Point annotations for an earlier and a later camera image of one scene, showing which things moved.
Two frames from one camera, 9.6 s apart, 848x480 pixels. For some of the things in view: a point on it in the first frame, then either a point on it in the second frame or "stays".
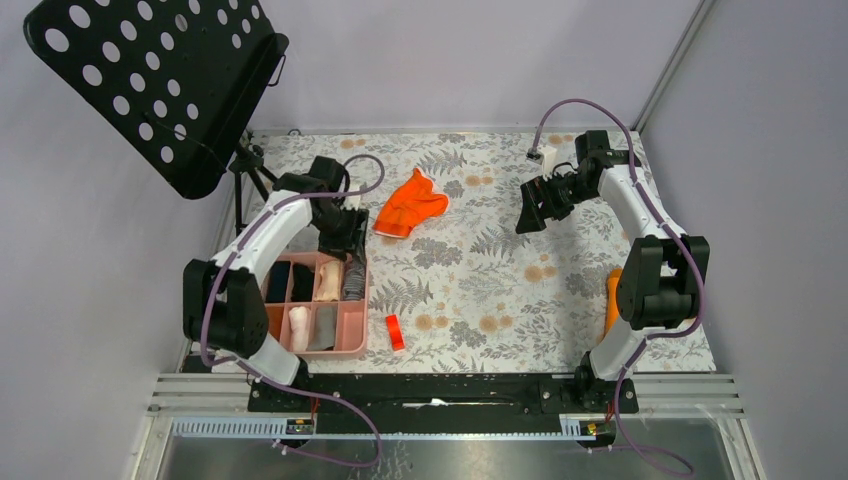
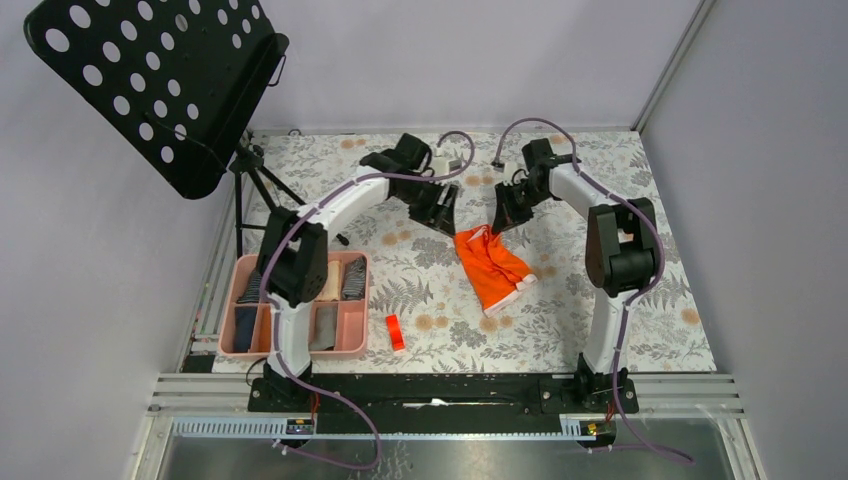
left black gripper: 352,242 → 439,215
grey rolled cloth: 323,328 stays
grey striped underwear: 353,276 stays
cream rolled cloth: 329,281 stays
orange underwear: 409,201 → 497,272
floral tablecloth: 454,288 stays
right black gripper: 533,193 → 507,214
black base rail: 446,396 stays
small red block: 395,332 stays
